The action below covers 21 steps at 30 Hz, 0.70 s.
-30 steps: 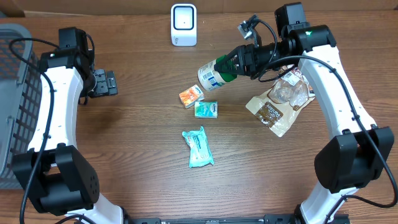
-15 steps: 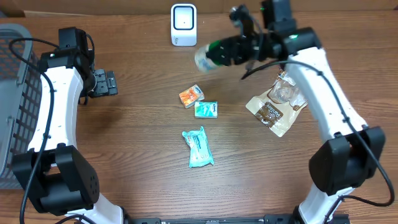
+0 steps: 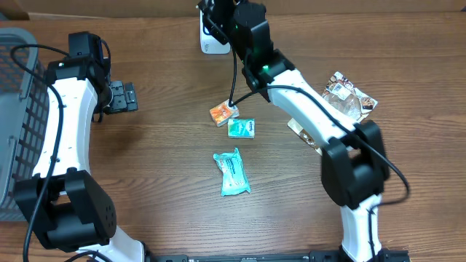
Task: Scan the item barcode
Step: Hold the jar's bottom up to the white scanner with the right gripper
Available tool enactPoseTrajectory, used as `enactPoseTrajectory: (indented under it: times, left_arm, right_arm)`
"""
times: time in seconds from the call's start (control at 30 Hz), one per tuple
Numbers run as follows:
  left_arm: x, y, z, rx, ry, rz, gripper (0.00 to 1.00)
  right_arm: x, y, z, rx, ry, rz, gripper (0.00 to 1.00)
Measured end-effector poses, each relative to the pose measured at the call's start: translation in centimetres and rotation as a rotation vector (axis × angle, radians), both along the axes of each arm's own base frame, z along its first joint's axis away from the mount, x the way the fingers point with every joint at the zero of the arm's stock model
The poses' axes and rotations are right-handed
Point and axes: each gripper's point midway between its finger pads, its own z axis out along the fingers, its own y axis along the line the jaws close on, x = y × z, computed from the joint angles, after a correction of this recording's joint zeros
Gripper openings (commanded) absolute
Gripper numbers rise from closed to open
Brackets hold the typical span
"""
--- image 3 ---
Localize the teal wipes packet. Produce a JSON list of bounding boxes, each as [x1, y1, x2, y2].
[[213, 148, 250, 197]]

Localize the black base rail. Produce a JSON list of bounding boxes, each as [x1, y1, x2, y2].
[[152, 250, 411, 262]]

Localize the orange tissue pack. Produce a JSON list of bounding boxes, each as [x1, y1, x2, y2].
[[209, 100, 240, 127]]

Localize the teal tissue pack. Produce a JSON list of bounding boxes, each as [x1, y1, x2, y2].
[[227, 119, 256, 139]]

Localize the grey plastic mesh basket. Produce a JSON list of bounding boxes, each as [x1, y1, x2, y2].
[[1, 28, 49, 221]]

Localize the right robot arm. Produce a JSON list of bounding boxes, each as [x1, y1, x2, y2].
[[197, 0, 390, 261]]

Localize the white barcode scanner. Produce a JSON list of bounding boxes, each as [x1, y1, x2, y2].
[[200, 12, 231, 55]]

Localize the brown snack bag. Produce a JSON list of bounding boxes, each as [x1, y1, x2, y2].
[[274, 69, 377, 151]]

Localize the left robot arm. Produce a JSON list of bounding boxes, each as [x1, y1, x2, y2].
[[13, 31, 151, 262]]

